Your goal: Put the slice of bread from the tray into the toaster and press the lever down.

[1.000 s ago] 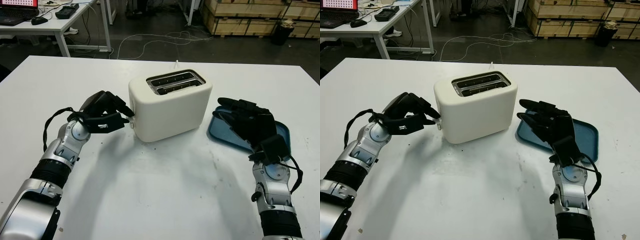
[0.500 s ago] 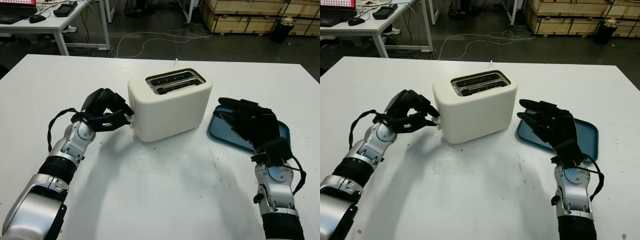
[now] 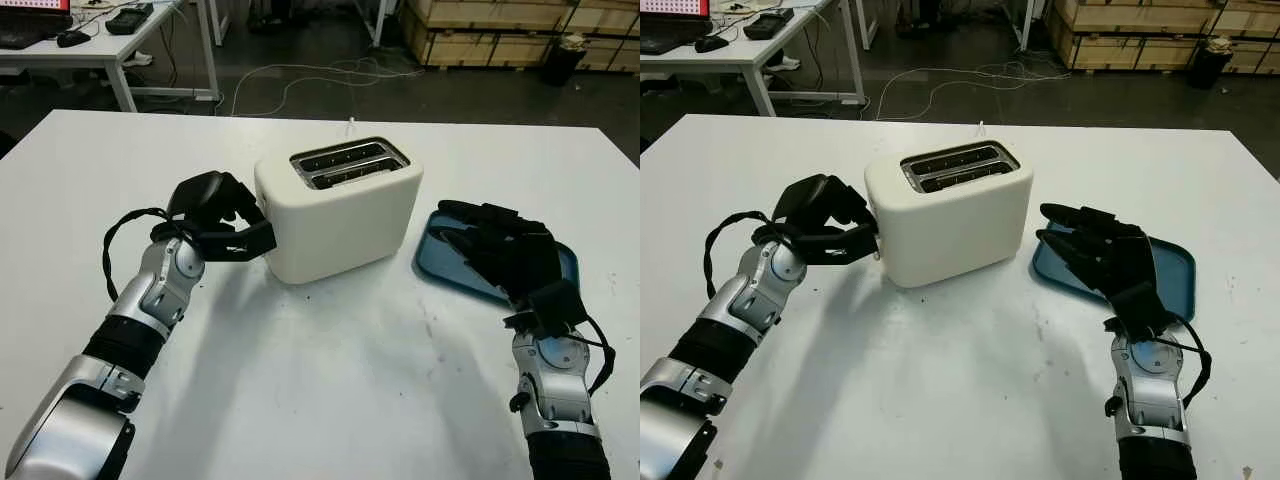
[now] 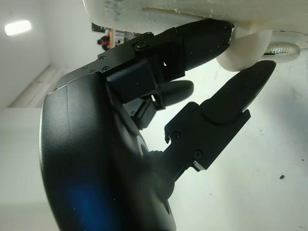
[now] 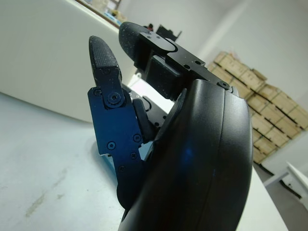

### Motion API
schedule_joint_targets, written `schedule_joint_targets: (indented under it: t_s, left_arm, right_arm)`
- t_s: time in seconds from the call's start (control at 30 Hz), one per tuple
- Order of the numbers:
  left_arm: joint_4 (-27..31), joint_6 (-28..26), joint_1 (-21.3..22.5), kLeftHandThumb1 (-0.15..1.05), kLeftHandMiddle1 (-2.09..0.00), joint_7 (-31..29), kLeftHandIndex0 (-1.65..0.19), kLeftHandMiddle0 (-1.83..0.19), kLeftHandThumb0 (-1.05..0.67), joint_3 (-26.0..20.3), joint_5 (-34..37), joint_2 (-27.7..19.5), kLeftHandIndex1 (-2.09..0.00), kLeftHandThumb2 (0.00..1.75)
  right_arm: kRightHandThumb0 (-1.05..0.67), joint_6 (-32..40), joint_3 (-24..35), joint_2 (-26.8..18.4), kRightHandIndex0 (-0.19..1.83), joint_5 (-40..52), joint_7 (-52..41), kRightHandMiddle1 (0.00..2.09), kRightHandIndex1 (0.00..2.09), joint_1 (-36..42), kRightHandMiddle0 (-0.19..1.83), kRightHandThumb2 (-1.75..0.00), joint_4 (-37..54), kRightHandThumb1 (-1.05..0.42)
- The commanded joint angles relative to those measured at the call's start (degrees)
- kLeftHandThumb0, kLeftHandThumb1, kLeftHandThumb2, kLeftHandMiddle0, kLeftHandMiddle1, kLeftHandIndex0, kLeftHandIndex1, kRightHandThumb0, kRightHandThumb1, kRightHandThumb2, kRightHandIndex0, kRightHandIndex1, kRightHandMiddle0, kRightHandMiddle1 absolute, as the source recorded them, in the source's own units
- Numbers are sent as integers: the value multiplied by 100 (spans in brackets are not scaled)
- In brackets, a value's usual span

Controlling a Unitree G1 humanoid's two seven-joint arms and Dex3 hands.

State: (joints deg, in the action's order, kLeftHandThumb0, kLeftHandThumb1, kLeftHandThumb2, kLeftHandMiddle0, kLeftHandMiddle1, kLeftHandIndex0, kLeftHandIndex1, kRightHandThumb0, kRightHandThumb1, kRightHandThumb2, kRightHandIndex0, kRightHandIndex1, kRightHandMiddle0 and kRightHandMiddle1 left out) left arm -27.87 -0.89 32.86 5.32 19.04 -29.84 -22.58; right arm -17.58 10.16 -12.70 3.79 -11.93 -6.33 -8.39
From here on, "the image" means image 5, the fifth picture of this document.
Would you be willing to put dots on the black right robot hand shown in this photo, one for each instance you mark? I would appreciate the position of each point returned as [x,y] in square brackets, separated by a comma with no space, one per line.
[197,156]

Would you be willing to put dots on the cream white two-slot toaster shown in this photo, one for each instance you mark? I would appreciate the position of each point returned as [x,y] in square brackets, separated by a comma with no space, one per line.
[43,53]

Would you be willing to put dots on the stacked wooden crates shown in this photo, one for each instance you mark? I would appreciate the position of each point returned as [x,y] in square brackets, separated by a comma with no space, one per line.
[274,103]

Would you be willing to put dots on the black monitor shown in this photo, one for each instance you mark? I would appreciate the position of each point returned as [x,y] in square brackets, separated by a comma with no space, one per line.
[168,32]

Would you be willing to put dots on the white table frame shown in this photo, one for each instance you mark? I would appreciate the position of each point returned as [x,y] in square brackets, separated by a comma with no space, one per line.
[293,178]

